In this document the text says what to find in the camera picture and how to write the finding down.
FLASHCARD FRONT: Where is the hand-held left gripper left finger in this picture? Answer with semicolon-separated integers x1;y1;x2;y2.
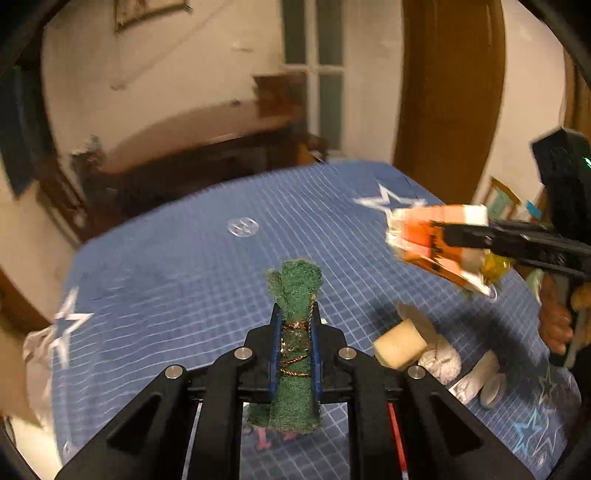
55;305;284;480

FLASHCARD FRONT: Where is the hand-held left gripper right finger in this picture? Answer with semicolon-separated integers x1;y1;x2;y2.
310;305;536;480

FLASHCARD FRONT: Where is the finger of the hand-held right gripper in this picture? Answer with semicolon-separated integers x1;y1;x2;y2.
429;219;546;268

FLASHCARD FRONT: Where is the green fuzzy bundle with cord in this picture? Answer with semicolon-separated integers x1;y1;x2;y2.
247;259;324;435

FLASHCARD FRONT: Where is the orange and white carton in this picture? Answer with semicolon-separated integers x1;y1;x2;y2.
385;203;497;296

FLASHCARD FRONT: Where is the pale orange sponge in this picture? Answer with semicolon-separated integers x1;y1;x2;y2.
373;320;428;370

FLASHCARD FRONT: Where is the person's right hand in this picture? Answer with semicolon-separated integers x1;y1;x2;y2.
538;274;591;356

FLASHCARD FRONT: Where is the small wooden stool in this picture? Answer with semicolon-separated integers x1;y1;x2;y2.
478;175;522;220

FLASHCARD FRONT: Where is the blue checked star blanket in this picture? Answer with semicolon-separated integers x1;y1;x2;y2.
23;159;583;480

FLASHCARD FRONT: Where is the white crumpled tissue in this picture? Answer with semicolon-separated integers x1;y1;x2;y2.
397;302;462;385

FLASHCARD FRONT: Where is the brown wooden door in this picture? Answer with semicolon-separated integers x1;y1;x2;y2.
392;0;509;204

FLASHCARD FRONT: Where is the dark wooden side table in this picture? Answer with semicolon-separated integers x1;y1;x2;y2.
88;102;305;204

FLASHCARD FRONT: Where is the brown box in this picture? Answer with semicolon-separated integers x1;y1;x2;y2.
252;74;308;116

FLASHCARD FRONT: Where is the dark plastic bag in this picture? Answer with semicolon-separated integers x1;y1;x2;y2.
69;135;109;185

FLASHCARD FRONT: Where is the window with pale frame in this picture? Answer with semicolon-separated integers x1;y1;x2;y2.
281;0;345;153

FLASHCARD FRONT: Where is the framed wall picture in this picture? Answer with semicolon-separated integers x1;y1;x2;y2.
115;0;192;32

